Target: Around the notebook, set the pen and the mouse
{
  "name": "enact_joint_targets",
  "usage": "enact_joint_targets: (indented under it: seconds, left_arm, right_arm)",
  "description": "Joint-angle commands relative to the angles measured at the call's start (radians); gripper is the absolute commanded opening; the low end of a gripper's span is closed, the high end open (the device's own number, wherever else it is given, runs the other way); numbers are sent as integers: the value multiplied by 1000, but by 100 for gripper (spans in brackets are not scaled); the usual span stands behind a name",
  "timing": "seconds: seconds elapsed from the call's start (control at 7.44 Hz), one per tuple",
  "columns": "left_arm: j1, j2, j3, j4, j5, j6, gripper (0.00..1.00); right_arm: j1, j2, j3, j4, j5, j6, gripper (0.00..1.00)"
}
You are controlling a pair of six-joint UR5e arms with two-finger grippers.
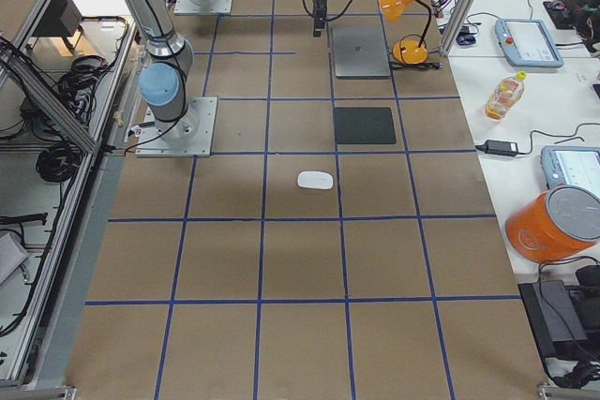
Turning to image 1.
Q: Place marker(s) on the blue teach pendant far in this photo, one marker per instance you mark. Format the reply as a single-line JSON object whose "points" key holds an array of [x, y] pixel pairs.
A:
{"points": [[527, 43]]}

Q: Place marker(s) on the blue teach pendant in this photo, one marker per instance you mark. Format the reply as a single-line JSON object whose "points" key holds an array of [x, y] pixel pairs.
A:
{"points": [[571, 165], [527, 43]]}

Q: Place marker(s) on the blue teach pendant near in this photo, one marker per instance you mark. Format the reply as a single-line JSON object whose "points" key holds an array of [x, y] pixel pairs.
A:
{"points": [[571, 165]]}

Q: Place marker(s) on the silver laptop notebook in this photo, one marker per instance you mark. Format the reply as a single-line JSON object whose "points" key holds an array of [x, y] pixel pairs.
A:
{"points": [[360, 52]]}

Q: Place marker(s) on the white computer mouse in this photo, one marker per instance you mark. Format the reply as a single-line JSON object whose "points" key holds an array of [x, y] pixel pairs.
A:
{"points": [[314, 179]]}

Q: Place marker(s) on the orange bucket grey lid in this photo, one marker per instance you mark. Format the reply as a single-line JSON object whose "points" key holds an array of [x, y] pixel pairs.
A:
{"points": [[558, 224]]}

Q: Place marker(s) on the orange desk lamp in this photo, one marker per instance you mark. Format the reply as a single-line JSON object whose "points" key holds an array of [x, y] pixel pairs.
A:
{"points": [[407, 51]]}

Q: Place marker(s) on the black power adapter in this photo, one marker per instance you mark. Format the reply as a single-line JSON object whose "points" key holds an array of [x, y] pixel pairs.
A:
{"points": [[499, 148]]}

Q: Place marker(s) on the yellow drink bottle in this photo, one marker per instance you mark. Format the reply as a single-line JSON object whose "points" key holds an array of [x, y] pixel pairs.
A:
{"points": [[506, 94]]}

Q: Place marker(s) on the black mousepad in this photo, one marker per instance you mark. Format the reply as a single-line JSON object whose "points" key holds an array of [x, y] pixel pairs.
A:
{"points": [[364, 125]]}

